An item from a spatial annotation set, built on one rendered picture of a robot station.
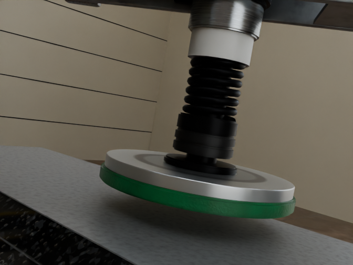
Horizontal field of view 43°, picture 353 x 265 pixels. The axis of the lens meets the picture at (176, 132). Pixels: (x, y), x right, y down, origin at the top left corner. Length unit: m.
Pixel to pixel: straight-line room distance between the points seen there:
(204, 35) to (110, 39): 6.11
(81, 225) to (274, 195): 0.18
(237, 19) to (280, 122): 5.45
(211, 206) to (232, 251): 0.05
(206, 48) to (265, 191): 0.16
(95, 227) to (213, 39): 0.22
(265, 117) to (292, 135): 0.47
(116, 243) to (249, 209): 0.12
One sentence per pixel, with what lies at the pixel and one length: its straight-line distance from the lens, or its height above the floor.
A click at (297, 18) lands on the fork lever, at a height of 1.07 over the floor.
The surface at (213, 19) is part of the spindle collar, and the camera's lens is 0.48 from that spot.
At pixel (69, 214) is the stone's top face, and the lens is 0.45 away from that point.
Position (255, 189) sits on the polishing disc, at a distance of 0.42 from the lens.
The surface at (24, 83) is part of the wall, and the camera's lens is 5.86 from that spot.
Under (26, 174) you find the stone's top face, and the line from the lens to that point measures 0.62.
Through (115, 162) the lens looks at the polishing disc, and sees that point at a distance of 0.45.
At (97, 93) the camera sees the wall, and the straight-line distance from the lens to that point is 6.48.
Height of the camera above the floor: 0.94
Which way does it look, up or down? 3 degrees down
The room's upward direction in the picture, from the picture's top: 10 degrees clockwise
